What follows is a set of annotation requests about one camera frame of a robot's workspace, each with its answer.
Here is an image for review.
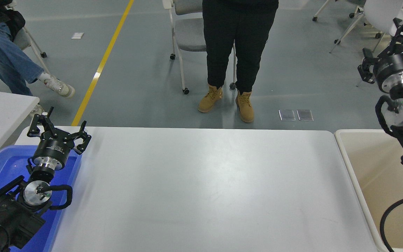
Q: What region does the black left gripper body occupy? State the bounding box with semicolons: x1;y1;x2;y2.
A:
32;135;73;166

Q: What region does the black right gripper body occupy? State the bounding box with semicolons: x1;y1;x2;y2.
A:
370;52;403;88

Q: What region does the white wheeled chair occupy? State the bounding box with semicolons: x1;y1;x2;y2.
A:
312;0;382;45

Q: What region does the white shell chair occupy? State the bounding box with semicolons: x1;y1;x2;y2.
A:
329;0;403;87

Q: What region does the blue plastic tray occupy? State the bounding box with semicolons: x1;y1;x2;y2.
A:
0;145;83;252

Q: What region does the large pale plastic bin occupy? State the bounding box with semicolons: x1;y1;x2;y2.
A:
334;129;403;252

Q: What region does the person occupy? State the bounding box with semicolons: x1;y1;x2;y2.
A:
198;0;280;123
0;0;76;116

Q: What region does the grey white-framed wheeled chair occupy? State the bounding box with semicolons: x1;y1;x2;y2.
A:
162;0;238;95

